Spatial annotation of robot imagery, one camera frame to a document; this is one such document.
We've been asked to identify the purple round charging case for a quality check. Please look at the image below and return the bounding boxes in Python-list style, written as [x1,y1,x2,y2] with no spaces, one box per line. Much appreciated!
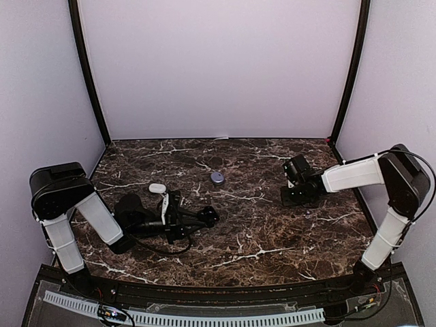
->
[211,172,225,185]

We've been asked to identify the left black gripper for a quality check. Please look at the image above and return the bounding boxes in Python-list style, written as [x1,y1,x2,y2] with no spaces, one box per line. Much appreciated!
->
[128,207,206,245]

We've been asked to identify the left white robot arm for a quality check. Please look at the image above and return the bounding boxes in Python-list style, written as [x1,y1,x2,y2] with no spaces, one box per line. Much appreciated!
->
[29,162,219,297]

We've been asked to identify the white slotted cable duct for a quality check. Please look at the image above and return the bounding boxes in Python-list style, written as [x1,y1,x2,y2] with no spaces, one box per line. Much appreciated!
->
[42,291,325,326]

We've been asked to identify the white earbud charging case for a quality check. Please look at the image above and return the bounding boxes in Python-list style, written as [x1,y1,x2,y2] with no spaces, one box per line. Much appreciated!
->
[149,183,167,194]

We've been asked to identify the black frame post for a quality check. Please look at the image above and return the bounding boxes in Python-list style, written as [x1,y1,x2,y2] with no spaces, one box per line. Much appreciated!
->
[67,0,112,147]
[329,0,371,146]

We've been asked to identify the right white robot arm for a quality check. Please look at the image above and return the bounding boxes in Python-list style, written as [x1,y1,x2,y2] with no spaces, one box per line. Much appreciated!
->
[281,144,435,296]

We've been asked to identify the left black frame post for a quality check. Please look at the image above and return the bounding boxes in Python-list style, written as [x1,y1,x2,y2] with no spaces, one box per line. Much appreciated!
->
[67,0,112,147]

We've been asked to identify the right black frame post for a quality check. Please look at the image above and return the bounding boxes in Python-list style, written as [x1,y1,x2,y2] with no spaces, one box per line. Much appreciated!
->
[329,0,371,146]

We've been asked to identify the black earbud charging case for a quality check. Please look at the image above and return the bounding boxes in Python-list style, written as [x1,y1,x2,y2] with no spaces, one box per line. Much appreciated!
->
[198,206,219,228]

